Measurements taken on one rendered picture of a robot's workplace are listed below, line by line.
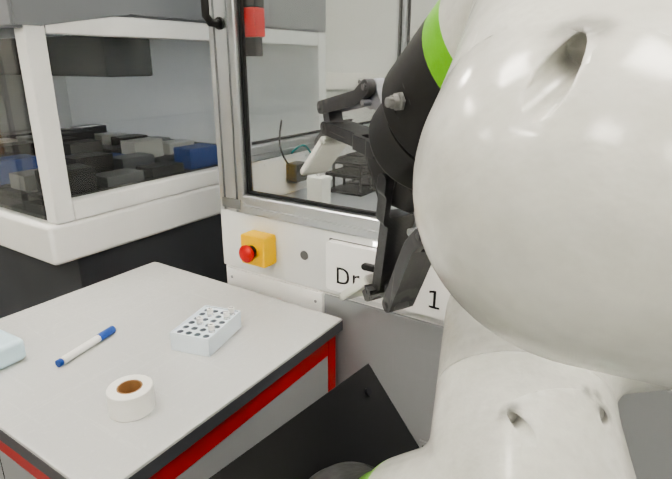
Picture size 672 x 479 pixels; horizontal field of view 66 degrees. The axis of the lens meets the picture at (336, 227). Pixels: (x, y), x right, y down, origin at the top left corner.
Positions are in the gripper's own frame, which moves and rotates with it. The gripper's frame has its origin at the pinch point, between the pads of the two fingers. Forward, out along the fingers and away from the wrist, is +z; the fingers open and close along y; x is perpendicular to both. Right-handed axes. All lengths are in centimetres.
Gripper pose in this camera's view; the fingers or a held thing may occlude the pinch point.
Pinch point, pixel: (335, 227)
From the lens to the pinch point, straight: 51.7
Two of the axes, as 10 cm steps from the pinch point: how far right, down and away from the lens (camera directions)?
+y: -2.9, -9.2, 2.6
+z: -3.4, 3.5, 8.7
